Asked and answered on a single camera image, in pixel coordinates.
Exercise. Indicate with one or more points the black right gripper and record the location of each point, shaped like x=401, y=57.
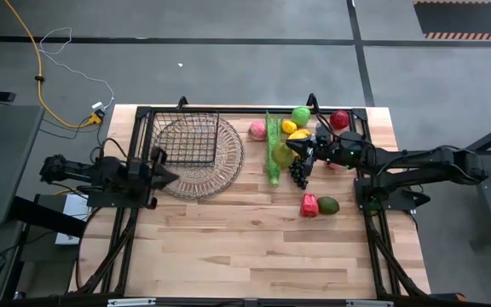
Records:
x=327, y=152

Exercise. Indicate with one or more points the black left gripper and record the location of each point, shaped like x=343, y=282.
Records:
x=141, y=177

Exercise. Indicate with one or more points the dark purple grape bunch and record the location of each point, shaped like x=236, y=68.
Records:
x=298, y=175

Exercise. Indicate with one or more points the yellow banana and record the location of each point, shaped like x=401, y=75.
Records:
x=298, y=134

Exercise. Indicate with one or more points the green pear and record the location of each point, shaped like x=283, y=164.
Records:
x=282, y=155

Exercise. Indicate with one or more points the pink peach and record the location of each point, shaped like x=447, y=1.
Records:
x=257, y=130
x=335, y=166

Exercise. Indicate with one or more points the yellow lemon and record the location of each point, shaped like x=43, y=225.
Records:
x=289, y=127

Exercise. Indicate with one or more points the green romaine lettuce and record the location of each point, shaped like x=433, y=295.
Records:
x=273, y=170

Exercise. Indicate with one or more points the green apple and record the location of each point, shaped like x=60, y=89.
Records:
x=301, y=116

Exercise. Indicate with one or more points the red apple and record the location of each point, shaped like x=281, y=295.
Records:
x=339, y=119

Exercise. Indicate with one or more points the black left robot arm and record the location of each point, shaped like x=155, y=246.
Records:
x=109, y=170

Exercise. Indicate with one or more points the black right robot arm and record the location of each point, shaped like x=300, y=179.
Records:
x=420, y=164

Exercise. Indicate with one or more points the red bell pepper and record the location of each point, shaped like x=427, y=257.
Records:
x=309, y=206

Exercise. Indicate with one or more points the green avocado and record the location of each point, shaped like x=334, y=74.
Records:
x=328, y=205

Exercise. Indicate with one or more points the white power adapter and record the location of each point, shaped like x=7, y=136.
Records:
x=97, y=105

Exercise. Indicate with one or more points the white box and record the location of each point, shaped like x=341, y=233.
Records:
x=77, y=209

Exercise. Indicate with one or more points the black desk leg bar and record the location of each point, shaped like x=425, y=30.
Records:
x=45, y=215

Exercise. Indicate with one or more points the gray desk top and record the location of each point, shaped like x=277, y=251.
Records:
x=2, y=162

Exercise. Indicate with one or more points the black mat with striped edge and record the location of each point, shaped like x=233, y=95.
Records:
x=463, y=19

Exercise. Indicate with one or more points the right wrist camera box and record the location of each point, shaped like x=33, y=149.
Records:
x=323, y=133

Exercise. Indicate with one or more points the black aluminium table frame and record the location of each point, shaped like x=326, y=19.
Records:
x=142, y=113

